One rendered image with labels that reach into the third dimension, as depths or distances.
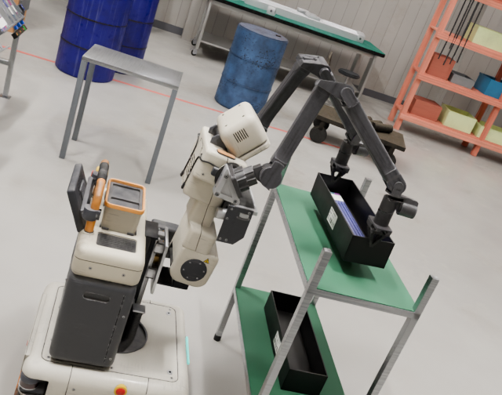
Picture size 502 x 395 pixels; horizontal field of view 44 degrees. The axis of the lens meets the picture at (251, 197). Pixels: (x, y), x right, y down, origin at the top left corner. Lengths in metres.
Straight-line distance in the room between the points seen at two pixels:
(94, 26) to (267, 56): 1.93
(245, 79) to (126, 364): 5.10
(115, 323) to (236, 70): 5.24
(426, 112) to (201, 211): 7.64
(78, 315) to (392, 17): 9.41
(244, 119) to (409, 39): 9.21
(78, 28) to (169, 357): 4.59
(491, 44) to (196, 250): 7.81
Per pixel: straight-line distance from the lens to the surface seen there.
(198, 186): 2.36
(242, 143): 2.28
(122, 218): 2.38
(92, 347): 2.52
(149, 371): 2.66
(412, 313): 2.40
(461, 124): 10.01
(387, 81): 11.44
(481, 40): 9.74
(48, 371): 2.58
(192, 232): 2.41
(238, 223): 2.39
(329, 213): 2.58
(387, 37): 11.24
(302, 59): 2.48
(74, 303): 2.40
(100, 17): 6.69
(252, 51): 7.26
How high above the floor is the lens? 1.99
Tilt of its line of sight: 22 degrees down
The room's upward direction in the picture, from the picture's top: 20 degrees clockwise
